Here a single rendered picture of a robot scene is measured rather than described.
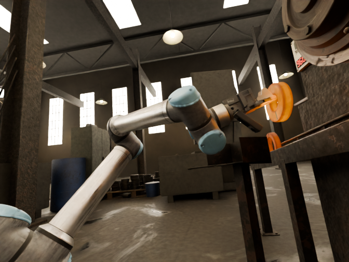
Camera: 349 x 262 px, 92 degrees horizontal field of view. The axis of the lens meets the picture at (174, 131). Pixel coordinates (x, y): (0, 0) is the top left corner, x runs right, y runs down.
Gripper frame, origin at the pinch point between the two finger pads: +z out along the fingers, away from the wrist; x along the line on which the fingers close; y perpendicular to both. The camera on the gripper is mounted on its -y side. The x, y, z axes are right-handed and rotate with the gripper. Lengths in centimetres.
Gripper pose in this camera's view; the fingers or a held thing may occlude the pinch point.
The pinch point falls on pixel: (276, 97)
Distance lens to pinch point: 79.0
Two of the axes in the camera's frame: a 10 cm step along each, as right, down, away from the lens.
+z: 9.2, -3.9, -0.7
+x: 1.4, 1.6, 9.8
